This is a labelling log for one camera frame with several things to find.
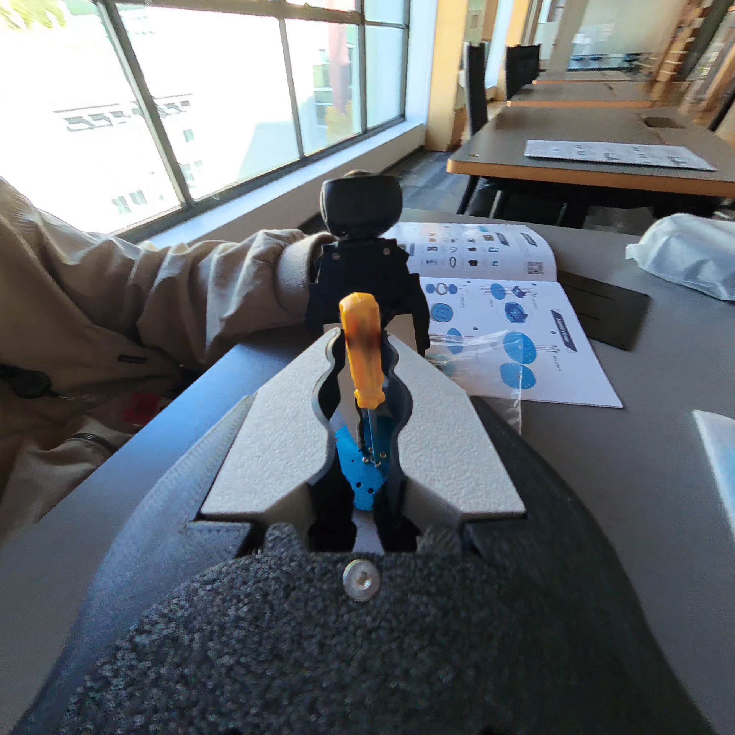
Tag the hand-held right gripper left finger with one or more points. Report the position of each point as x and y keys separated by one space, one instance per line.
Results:
x=270 y=448

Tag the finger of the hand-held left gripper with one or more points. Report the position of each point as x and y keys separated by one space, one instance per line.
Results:
x=401 y=327

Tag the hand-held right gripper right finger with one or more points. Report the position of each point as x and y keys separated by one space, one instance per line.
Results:
x=459 y=453

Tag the blue round metal disc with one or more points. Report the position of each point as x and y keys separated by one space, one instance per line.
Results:
x=359 y=482

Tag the person's left forearm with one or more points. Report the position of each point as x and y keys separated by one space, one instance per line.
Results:
x=229 y=275

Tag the wood-edged office desk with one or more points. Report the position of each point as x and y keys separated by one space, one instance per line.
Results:
x=517 y=132

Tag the clear plastic bag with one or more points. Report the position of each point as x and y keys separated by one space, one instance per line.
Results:
x=488 y=379

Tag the white assembly instruction sheet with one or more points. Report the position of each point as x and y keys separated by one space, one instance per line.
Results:
x=574 y=367

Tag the black metal plate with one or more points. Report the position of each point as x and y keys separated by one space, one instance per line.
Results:
x=608 y=310

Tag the white foam sheet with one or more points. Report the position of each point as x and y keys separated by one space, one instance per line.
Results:
x=720 y=448

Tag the person's beige jacket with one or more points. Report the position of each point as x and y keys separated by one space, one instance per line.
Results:
x=57 y=287

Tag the printed paper sheet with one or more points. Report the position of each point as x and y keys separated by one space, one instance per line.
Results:
x=620 y=155

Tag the white plastic-wrapped bundle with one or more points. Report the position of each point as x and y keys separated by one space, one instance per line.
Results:
x=689 y=258

